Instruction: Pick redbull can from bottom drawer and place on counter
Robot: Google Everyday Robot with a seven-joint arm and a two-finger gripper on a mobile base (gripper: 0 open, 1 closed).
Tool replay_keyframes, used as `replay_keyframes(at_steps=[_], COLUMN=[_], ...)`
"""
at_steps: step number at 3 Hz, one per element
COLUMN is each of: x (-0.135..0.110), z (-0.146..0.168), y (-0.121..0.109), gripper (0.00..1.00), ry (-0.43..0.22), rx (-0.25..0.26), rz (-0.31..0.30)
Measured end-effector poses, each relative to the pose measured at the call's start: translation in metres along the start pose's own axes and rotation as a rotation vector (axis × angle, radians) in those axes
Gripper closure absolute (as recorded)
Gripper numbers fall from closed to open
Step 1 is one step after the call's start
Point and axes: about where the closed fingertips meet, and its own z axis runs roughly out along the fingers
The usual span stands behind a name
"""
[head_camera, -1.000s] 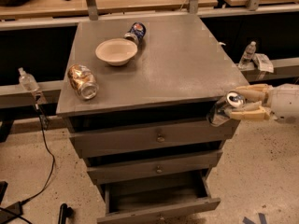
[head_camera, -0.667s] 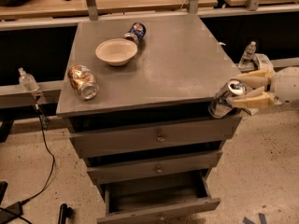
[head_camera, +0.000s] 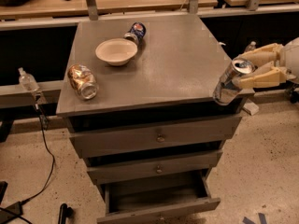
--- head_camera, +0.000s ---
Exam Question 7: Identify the white ceramic bowl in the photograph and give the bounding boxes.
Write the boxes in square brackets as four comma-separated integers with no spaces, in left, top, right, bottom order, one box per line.
[95,38,137,66]

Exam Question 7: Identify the gold crushed can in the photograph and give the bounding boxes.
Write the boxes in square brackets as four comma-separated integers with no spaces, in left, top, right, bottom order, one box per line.
[67,64,98,100]

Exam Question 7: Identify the wooden desk left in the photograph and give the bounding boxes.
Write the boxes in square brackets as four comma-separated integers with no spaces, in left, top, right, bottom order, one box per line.
[0,0,219,21]

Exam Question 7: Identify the white block on floor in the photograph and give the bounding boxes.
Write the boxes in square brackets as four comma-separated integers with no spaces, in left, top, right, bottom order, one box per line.
[243,100,259,116]

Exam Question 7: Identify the grey bottom drawer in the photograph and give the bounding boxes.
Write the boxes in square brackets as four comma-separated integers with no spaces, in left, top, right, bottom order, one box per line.
[97,171,221,224]

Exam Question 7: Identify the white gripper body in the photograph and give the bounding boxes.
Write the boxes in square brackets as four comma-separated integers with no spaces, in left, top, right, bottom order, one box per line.
[280,37,299,84]

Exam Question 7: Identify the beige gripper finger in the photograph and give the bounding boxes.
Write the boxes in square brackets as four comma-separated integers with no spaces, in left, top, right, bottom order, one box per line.
[237,62,296,89]
[236,43,283,67]

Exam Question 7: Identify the grey drawer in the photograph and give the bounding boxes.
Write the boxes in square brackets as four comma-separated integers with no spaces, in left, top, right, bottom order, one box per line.
[97,171,221,224]
[87,150,222,185]
[70,115,241,158]

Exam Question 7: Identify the grey wooden drawer cabinet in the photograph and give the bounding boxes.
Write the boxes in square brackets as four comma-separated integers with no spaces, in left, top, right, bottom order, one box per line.
[55,13,256,224]

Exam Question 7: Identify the grey top drawer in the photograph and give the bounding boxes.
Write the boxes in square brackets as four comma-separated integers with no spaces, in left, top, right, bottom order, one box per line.
[70,115,241,158]

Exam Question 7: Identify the blue tape marks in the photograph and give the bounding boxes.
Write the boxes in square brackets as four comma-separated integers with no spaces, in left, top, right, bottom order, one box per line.
[242,212,268,224]

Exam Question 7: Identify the clear sanitizer pump bottle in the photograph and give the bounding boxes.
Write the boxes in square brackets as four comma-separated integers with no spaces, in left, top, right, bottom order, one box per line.
[19,67,39,92]

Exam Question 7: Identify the grey middle drawer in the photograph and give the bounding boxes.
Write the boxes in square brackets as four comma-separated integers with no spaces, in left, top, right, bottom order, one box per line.
[87,150,222,185]

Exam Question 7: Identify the blue pepsi can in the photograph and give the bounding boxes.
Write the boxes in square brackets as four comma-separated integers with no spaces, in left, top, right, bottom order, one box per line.
[123,22,147,45]

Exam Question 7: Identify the silver redbull can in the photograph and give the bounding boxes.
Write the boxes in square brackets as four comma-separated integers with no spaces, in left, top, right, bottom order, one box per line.
[213,58,255,105]

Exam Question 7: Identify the black power adapter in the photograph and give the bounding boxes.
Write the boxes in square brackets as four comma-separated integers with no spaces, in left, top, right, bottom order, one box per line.
[0,202,22,224]

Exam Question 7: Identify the black handle on floor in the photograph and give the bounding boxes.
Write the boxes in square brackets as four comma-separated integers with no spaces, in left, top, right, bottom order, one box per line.
[58,203,73,224]

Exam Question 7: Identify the black power cable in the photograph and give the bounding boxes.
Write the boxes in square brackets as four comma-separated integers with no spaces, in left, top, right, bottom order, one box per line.
[20,91,56,205]

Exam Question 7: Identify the clear plastic water bottle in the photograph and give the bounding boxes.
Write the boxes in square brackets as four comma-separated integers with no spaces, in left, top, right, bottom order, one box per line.
[245,41,256,52]

